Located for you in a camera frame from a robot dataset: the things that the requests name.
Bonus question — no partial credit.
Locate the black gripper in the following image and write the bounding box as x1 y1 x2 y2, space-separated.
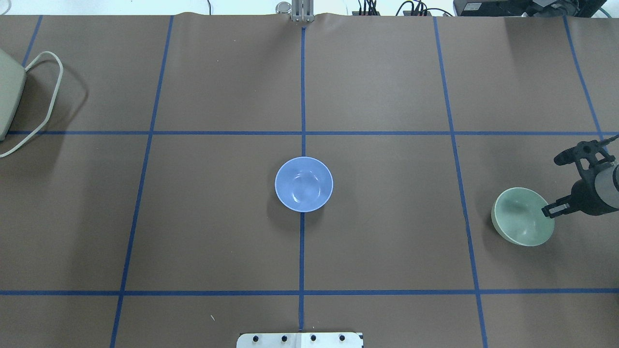
541 180 618 218

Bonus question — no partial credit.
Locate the green bowl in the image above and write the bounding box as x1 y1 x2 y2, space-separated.
490 187 555 247

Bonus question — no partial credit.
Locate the blue bowl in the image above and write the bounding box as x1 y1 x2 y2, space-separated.
274 156 335 212

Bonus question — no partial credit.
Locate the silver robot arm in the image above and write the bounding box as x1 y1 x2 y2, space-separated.
541 165 619 218

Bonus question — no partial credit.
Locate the small metal cup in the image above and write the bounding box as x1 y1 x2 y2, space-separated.
276 1 293 14

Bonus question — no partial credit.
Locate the cream toaster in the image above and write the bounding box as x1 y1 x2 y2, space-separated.
0 50 26 141

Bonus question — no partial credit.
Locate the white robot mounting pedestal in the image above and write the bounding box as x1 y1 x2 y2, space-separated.
236 332 364 348

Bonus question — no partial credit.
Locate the aluminium frame post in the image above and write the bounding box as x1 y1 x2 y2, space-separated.
291 0 315 23

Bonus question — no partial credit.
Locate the white toaster power cable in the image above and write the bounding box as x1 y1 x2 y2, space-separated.
0 51 64 158

